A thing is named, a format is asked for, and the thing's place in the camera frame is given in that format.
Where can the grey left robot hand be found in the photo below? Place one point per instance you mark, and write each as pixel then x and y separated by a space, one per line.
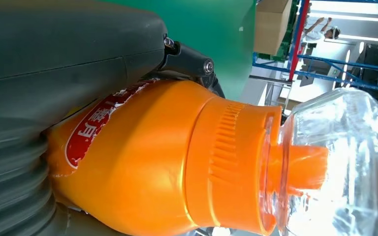
pixel 62 65

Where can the brown cardboard box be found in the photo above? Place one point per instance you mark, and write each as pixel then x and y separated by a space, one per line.
pixel 270 26

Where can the person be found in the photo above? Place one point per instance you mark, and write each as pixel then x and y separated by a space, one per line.
pixel 319 31

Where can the blue metal rack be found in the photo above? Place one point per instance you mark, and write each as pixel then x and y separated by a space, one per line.
pixel 322 65

